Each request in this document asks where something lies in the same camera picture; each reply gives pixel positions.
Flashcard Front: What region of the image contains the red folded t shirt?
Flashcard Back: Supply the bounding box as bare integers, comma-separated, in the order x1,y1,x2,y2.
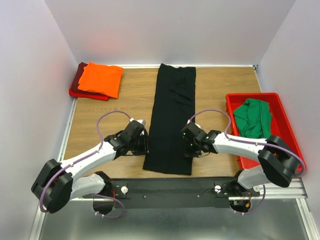
68,87,109,101

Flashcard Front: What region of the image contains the orange folded t shirt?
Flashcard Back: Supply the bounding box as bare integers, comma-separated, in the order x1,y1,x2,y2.
77,62,124,99

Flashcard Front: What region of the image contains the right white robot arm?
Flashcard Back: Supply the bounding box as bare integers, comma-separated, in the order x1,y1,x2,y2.
181,121,303,196

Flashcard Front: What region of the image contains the aluminium frame rail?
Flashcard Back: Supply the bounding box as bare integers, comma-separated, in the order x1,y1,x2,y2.
39,177,308,201

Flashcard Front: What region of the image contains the maroon folded t shirt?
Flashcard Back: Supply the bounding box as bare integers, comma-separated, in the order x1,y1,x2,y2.
70,62,88,93

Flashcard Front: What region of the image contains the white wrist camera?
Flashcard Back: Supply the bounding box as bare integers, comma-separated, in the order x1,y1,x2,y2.
129,118,146,126
187,120,201,128

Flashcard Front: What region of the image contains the red plastic bin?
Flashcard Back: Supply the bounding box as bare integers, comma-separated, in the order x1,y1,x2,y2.
225,92,304,159

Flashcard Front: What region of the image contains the green t shirt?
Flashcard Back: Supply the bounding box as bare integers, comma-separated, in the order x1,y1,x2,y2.
233,98,273,139

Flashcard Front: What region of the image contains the black t shirt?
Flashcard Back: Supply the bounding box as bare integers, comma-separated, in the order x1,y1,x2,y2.
143,63,196,176

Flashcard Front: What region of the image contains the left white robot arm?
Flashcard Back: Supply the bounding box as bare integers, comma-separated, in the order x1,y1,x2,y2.
31,119,149,214

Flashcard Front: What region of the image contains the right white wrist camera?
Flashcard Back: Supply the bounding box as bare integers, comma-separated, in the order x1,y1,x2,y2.
187,120,201,128

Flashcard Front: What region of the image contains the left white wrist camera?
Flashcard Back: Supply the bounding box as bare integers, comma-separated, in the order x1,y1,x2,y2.
129,118,146,126

